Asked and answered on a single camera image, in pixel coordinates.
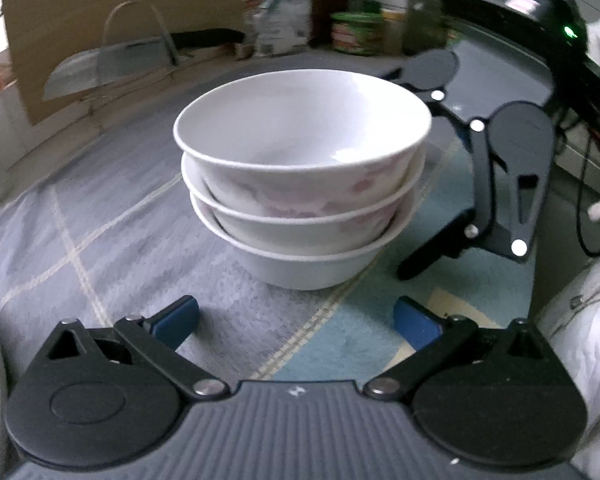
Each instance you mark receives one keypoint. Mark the yellow lid jar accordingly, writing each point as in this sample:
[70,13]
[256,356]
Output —
[392,30]

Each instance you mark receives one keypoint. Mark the dark knife block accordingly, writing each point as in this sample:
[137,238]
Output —
[330,5]

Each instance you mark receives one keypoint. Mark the white plastic bag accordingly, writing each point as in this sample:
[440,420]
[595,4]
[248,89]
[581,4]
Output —
[280,15]

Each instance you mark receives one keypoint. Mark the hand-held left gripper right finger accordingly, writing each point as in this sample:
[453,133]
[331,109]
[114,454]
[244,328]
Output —
[415,326]

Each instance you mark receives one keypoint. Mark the plain white bowl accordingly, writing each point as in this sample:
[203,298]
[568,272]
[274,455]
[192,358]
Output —
[300,270]

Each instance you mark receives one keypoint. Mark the white bowl with pink flowers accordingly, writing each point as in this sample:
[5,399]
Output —
[300,125]

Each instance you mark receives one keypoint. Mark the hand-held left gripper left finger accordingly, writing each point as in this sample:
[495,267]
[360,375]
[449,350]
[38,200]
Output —
[180,316]

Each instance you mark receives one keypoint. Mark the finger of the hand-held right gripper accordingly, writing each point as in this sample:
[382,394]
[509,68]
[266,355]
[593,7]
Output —
[430,255]
[405,76]

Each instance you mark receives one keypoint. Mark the green lid jar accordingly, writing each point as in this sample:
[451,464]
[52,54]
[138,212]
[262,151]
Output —
[355,35]

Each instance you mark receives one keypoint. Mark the white bowl with grey flowers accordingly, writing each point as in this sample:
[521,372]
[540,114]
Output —
[300,232]

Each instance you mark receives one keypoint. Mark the grey and blue towel mat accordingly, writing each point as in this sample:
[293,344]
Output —
[105,240]

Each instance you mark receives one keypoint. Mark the green sauce bottle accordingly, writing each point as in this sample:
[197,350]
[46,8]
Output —
[425,20]

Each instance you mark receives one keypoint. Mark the person's white jacket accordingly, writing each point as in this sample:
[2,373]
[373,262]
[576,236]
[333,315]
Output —
[590,360]

